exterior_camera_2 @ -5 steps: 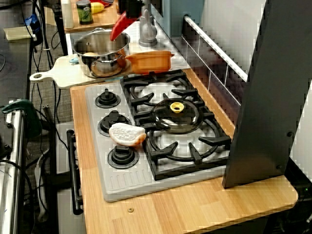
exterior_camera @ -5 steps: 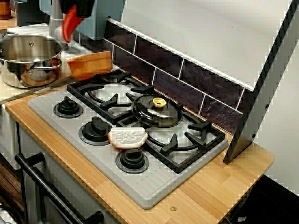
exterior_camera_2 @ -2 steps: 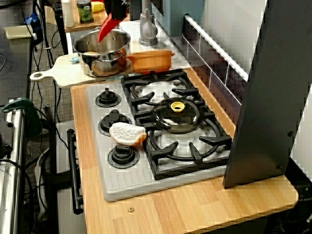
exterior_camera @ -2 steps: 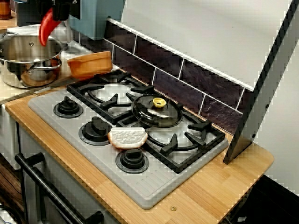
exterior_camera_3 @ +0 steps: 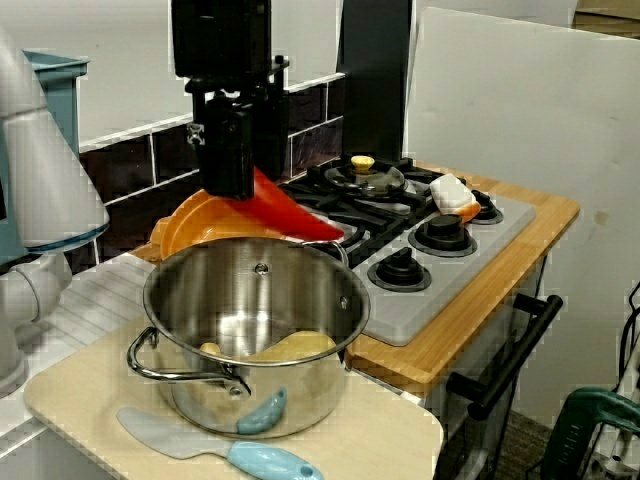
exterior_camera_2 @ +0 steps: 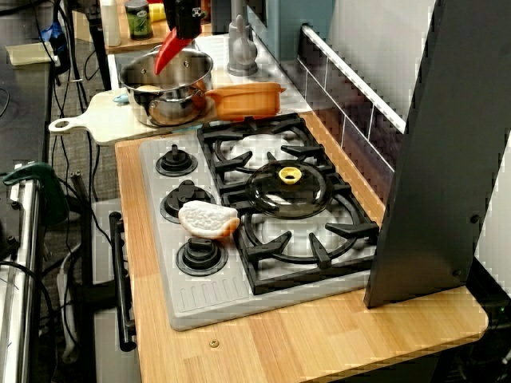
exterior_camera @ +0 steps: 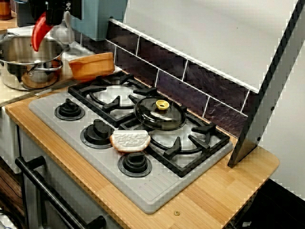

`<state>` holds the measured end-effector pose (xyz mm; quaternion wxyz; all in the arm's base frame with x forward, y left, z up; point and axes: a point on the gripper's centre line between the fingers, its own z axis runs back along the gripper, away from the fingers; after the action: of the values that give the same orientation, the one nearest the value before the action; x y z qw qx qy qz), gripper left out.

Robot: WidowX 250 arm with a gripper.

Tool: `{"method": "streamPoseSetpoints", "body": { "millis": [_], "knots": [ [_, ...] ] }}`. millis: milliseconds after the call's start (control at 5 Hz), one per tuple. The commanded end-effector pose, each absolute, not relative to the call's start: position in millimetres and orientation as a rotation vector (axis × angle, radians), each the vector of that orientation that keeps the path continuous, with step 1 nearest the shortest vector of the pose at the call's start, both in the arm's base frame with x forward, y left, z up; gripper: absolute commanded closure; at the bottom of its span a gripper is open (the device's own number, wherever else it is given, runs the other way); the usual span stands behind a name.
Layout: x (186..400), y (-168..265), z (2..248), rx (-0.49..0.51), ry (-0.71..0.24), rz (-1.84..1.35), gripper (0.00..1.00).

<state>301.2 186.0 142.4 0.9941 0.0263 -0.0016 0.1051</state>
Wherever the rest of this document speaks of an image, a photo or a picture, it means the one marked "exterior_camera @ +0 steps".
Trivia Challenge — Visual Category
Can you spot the dark grey side panel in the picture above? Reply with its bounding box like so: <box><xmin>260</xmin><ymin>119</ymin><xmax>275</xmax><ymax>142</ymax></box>
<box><xmin>227</xmin><ymin>0</ymin><xmax>305</xmax><ymax>169</ymax></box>

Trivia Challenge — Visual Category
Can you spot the black stove knob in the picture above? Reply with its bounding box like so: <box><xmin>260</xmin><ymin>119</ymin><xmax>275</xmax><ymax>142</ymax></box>
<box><xmin>80</xmin><ymin>118</ymin><xmax>119</xmax><ymax>150</ymax></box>
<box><xmin>54</xmin><ymin>98</ymin><xmax>85</xmax><ymax>122</ymax></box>
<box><xmin>118</xmin><ymin>152</ymin><xmax>153</xmax><ymax>178</ymax></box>

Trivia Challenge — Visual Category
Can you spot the black burner grate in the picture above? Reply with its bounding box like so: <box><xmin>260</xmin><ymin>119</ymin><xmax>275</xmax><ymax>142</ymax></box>
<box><xmin>118</xmin><ymin>104</ymin><xmax>231</xmax><ymax>177</ymax></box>
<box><xmin>68</xmin><ymin>71</ymin><xmax>158</xmax><ymax>128</ymax></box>

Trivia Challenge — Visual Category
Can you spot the black equipment box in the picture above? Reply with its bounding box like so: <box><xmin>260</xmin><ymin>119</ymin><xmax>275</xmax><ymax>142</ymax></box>
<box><xmin>224</xmin><ymin>178</ymin><xmax>305</xmax><ymax>229</ymax></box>

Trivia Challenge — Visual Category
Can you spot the grey toy faucet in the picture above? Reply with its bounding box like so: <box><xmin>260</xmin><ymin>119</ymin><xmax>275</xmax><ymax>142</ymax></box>
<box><xmin>51</xmin><ymin>10</ymin><xmax>76</xmax><ymax>45</ymax></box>

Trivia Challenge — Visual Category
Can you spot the brown glass jar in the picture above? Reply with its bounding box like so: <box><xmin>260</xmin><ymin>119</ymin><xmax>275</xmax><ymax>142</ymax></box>
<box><xmin>0</xmin><ymin>0</ymin><xmax>13</xmax><ymax>21</ymax></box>

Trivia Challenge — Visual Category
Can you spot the white toy bread slice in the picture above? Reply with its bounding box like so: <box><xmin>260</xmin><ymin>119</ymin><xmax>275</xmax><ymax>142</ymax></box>
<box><xmin>110</xmin><ymin>130</ymin><xmax>152</xmax><ymax>153</ymax></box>

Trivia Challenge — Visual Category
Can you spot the red toy pepper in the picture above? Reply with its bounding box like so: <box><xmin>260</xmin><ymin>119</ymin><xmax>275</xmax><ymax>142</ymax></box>
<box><xmin>30</xmin><ymin>11</ymin><xmax>54</xmax><ymax>52</ymax></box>

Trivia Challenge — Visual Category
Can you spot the dark grey box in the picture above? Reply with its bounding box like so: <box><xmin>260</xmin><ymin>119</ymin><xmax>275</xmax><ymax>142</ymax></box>
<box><xmin>16</xmin><ymin>0</ymin><xmax>48</xmax><ymax>27</ymax></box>

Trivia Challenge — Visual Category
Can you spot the grey stove top plate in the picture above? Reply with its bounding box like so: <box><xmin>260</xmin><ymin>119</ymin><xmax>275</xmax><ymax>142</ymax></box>
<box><xmin>28</xmin><ymin>92</ymin><xmax>234</xmax><ymax>215</ymax></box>

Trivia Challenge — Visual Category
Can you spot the white kitchen back panel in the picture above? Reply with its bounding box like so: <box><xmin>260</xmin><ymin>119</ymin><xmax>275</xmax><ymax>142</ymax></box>
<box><xmin>108</xmin><ymin>0</ymin><xmax>298</xmax><ymax>94</ymax></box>

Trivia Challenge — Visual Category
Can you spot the black oven door handle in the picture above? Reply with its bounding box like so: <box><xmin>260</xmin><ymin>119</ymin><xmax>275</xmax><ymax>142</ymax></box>
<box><xmin>15</xmin><ymin>156</ymin><xmax>107</xmax><ymax>229</ymax></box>

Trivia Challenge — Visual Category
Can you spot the white toy kitchen cabinet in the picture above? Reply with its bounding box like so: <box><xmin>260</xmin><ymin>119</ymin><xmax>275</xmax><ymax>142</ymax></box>
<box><xmin>0</xmin><ymin>104</ymin><xmax>127</xmax><ymax>229</ymax></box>

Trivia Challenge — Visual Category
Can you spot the dark tile backsplash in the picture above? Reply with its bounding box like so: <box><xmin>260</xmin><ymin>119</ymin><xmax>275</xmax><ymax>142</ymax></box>
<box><xmin>80</xmin><ymin>19</ymin><xmax>259</xmax><ymax>139</ymax></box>

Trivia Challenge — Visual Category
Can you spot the glass lid yellow knob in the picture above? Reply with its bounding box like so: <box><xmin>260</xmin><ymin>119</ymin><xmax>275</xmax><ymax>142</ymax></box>
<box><xmin>133</xmin><ymin>96</ymin><xmax>187</xmax><ymax>131</ymax></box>

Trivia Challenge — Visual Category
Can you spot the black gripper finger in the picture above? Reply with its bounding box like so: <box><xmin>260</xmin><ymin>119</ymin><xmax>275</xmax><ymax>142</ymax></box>
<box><xmin>45</xmin><ymin>0</ymin><xmax>72</xmax><ymax>26</ymax></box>
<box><xmin>29</xmin><ymin>0</ymin><xmax>46</xmax><ymax>15</ymax></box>

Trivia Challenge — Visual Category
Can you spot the wooden side table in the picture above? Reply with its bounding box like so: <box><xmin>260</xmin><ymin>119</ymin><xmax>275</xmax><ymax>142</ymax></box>
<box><xmin>0</xmin><ymin>10</ymin><xmax>20</xmax><ymax>31</ymax></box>

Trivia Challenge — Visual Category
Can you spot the stainless steel pot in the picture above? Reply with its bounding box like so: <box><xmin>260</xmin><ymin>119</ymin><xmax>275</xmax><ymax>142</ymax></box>
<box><xmin>0</xmin><ymin>32</ymin><xmax>65</xmax><ymax>91</ymax></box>

